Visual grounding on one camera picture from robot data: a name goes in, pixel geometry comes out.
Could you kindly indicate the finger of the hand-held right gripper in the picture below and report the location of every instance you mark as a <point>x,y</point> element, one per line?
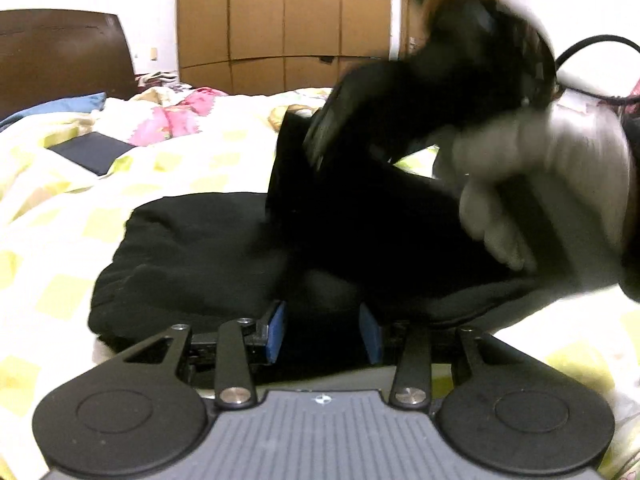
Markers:
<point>322,125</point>

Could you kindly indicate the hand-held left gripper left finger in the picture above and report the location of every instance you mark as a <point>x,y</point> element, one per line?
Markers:
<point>275,332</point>

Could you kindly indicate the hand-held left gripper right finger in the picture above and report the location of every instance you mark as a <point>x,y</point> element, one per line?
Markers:
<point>371,336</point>

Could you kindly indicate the black pants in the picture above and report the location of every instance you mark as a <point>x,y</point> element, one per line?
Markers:
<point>300,260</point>

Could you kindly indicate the person's right hand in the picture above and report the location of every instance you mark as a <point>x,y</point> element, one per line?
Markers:
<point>530,175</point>

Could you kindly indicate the wooden wardrobe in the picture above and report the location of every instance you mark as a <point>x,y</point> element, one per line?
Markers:
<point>285,20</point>

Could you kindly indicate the cartoon printed quilt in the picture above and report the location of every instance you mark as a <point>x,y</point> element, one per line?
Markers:
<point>200,110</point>

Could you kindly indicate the pile of clothes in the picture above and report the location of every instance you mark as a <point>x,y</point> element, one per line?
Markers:
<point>157,78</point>

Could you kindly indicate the checkered green yellow bedsheet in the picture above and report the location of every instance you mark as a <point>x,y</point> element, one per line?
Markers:
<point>60,240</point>

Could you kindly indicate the blue pillow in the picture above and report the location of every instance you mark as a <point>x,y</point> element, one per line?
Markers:
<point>55,110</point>

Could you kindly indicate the dark wooden headboard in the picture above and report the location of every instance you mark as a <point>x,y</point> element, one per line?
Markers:
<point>60,60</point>

